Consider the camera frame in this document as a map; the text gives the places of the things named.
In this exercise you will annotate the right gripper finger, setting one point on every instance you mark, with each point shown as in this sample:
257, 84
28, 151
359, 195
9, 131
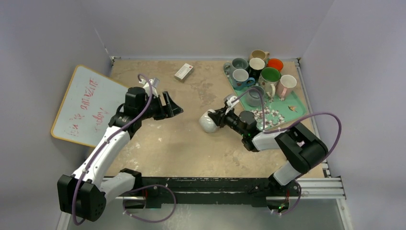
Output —
218, 121
218, 113

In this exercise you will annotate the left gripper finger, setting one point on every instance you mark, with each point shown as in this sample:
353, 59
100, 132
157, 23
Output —
174, 112
170, 104

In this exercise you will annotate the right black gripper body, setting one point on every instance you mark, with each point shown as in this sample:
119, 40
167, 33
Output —
224, 117

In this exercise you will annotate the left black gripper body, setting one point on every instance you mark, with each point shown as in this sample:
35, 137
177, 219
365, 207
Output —
155, 110

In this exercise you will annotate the pale speckled mug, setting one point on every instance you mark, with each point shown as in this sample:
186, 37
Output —
207, 123

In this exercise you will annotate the blue-grey round mug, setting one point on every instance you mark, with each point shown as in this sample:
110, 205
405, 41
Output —
254, 96

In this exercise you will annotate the blue mug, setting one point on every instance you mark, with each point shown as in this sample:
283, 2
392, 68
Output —
241, 79

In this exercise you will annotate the grey mug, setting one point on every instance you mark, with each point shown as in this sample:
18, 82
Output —
237, 63

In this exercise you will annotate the cream white mug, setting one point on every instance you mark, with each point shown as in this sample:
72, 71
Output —
268, 80

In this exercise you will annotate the black mug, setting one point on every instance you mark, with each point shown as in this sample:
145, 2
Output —
256, 65

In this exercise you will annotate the pink faceted mug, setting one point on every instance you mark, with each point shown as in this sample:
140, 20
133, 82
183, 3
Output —
285, 86

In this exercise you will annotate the tan brown round mug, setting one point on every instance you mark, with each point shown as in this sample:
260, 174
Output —
264, 55

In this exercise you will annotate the orange mug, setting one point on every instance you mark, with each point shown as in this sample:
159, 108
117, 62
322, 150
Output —
275, 63

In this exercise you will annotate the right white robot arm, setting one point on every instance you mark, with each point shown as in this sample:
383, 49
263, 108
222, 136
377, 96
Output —
302, 149

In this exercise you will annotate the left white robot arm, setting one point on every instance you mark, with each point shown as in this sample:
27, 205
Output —
104, 152

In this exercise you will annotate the white red small box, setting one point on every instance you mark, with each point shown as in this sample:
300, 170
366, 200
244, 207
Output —
184, 72

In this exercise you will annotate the green floral tray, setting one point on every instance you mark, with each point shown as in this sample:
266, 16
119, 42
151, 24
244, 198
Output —
277, 111

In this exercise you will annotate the whiteboard with red writing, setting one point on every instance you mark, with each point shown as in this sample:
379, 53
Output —
90, 101

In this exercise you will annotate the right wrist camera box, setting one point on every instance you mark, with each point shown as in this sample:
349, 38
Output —
230, 102

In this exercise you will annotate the black base frame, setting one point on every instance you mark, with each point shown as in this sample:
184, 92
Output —
256, 192

